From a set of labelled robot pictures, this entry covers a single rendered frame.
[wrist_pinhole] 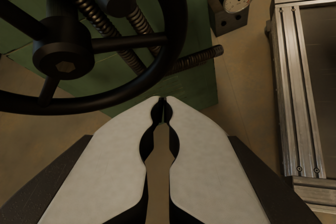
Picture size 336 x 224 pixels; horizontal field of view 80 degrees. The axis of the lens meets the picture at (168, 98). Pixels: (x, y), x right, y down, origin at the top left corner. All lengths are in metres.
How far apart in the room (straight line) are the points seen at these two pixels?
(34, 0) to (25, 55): 0.14
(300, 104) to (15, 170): 1.47
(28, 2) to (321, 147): 0.84
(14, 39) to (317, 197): 0.85
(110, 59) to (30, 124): 1.07
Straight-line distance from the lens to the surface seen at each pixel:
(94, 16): 0.30
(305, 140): 0.79
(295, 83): 0.85
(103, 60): 0.54
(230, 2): 0.44
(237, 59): 1.14
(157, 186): 1.01
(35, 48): 0.24
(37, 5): 0.45
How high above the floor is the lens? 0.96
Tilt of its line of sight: 62 degrees down
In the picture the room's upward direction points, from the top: 34 degrees counter-clockwise
